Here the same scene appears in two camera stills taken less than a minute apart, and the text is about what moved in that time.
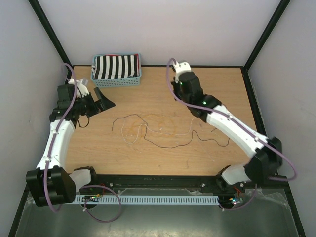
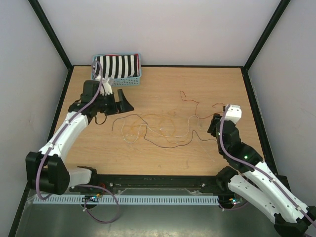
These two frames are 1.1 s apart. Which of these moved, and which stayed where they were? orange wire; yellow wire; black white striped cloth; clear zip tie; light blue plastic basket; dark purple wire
Moved: orange wire; yellow wire
Stayed: black white striped cloth; dark purple wire; light blue plastic basket; clear zip tie
